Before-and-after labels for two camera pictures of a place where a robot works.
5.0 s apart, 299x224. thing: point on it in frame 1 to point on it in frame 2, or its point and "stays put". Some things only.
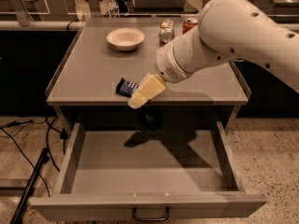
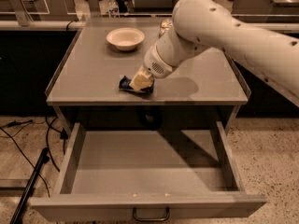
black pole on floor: x=30 y=186 stays put
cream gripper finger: x=149 y=86 to x=141 y=79
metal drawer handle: x=135 y=216 stays put
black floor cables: x=63 y=134 stays put
